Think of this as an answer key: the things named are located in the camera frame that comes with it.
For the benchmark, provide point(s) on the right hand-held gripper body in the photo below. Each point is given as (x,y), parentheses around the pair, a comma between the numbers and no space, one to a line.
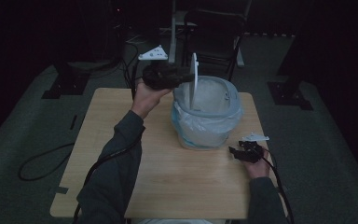
(252,151)

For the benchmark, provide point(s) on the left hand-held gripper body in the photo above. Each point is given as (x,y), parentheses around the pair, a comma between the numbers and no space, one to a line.
(160,76)

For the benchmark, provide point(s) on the white bin with plastic liner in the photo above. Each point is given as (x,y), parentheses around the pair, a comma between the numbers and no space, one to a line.
(205,127)

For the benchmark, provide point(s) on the grey-blue trash bin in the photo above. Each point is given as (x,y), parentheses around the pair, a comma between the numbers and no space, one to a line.
(230,93)

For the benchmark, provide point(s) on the person's right hand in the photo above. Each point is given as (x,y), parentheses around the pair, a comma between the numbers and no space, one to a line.
(259,168)

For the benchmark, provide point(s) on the person's left hand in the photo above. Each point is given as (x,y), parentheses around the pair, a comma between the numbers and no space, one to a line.
(146,99)

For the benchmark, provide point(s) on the black folding chair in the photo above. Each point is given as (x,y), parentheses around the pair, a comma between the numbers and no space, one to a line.
(214,34)

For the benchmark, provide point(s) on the black stand base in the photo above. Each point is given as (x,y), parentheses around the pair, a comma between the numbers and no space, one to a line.
(65,84)
(289,95)

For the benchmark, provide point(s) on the small black floor item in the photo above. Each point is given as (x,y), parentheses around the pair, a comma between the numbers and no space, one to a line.
(73,122)

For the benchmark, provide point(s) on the grey floor tape strip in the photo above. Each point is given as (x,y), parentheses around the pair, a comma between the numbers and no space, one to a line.
(62,190)

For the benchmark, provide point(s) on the grey metal stand frame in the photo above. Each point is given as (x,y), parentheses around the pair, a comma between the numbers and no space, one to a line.
(172,37)

